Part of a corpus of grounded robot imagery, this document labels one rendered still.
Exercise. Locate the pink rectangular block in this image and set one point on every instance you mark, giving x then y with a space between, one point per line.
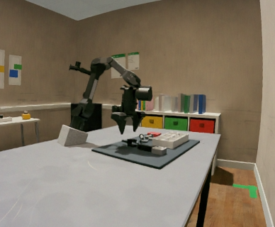
154 134

